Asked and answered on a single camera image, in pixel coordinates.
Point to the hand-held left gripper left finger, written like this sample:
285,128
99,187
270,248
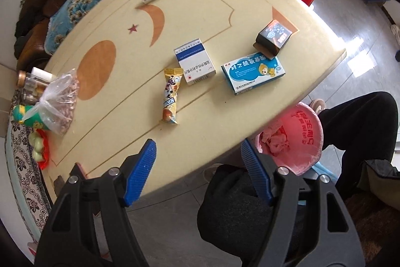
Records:
140,170

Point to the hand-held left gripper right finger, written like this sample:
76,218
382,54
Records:
256,173

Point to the white tissue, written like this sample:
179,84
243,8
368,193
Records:
276,142

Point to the pink trash bin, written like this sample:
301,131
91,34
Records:
300,129

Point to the yellow snack wrapper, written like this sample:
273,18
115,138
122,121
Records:
171,95

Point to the black cardboard box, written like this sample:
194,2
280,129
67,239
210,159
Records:
272,38

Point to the white shoe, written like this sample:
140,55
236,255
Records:
395,33

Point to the person's left leg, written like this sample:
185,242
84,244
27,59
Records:
231,217

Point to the person's leg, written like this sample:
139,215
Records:
231,217
359,135

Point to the beige slipper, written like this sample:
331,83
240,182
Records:
317,105

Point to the red net of garlic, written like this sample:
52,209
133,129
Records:
45,160

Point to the blue cartoon medicine box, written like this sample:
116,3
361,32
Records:
253,73

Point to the plastic bag of peanuts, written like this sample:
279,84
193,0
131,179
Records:
62,104

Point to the green apple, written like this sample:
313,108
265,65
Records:
37,155
36,141

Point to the person's right leg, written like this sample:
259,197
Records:
359,135

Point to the black and white patterned blanket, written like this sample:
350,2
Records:
25,179

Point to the blue and white medicine box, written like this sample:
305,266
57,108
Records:
193,62

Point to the green bottle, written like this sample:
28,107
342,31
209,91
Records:
29,118

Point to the olive and black jacket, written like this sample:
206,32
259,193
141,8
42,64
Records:
381,188

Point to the small glass jar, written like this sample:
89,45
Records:
28,95

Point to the glass jar with copper lid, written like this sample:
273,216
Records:
26,79

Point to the brown leather sofa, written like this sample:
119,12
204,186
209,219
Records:
34,41

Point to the dark clothing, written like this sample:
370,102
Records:
25,29

